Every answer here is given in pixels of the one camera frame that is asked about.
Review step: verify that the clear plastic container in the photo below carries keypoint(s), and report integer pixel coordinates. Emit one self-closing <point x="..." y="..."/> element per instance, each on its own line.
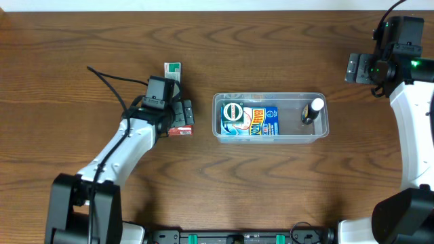
<point x="290" y="106"/>

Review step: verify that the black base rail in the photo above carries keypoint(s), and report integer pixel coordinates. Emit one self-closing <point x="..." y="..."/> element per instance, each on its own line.
<point x="302" y="235"/>

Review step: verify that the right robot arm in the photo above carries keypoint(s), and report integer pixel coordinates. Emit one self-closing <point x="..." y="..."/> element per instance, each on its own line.
<point x="397" y="71"/>

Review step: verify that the blue Kool Fever box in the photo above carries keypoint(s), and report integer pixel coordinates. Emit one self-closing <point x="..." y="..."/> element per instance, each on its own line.
<point x="257" y="121"/>

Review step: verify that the red Panadol box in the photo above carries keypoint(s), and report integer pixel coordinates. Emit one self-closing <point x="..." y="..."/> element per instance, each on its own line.
<point x="185" y="130"/>

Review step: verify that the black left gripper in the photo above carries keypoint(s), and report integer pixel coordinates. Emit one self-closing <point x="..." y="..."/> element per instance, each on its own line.
<point x="183" y="113"/>

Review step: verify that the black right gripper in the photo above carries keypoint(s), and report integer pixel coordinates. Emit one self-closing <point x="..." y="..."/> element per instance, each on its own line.
<point x="358" y="68"/>

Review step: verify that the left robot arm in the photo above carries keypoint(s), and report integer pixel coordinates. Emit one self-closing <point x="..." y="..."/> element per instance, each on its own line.
<point x="86" y="207"/>

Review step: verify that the white green Panadol box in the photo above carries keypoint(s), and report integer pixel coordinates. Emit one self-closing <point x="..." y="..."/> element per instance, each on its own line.
<point x="173" y="70"/>

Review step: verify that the black bottle white cap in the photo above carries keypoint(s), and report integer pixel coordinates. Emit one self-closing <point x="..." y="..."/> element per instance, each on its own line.
<point x="311" y="111"/>

